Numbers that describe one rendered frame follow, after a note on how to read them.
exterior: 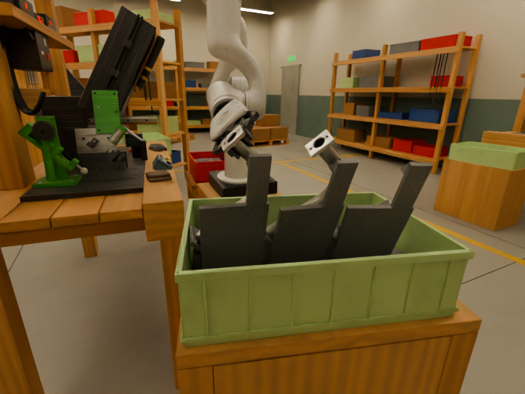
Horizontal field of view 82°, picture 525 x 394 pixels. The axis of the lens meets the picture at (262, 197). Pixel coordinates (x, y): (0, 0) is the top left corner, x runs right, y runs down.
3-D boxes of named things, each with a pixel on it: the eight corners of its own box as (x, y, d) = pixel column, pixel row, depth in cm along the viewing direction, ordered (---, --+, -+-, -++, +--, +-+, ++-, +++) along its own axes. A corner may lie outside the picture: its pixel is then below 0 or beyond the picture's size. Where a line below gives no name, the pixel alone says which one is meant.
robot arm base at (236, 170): (255, 170, 147) (255, 131, 140) (262, 182, 130) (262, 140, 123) (216, 171, 144) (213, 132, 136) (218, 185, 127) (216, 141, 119)
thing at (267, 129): (271, 140, 875) (272, 113, 851) (288, 144, 812) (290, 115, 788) (235, 143, 811) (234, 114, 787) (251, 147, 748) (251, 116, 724)
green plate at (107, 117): (123, 135, 158) (119, 94, 156) (122, 133, 150) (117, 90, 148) (99, 136, 154) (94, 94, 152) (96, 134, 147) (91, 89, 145)
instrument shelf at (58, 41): (73, 49, 181) (73, 42, 179) (13, 16, 100) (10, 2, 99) (24, 47, 173) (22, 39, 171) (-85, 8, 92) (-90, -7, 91)
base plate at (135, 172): (146, 148, 221) (146, 145, 220) (144, 191, 123) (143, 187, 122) (81, 150, 207) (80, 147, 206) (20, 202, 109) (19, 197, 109)
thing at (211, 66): (225, 131, 1042) (223, 61, 969) (126, 136, 909) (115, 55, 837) (219, 130, 1088) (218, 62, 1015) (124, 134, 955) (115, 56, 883)
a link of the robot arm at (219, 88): (244, 128, 79) (208, 126, 77) (236, 110, 90) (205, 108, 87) (248, 96, 75) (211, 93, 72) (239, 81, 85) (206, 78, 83)
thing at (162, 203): (166, 159, 247) (165, 140, 242) (186, 237, 114) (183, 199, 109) (148, 159, 243) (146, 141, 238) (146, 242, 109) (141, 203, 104)
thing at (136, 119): (156, 121, 181) (156, 116, 181) (157, 123, 167) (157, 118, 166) (83, 122, 169) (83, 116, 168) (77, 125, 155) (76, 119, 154)
